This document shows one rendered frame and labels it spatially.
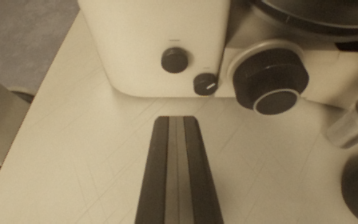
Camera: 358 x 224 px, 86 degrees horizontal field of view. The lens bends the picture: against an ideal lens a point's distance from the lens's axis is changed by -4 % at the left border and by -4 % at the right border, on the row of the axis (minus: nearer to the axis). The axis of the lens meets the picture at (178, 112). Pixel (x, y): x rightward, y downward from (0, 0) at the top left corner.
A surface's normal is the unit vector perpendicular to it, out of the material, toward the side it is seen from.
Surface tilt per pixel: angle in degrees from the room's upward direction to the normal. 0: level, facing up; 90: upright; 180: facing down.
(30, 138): 0
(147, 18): 90
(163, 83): 90
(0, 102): 78
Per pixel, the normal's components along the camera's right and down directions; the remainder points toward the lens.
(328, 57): 0.02, 0.32
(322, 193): 0.02, -0.57
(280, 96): 0.02, 0.82
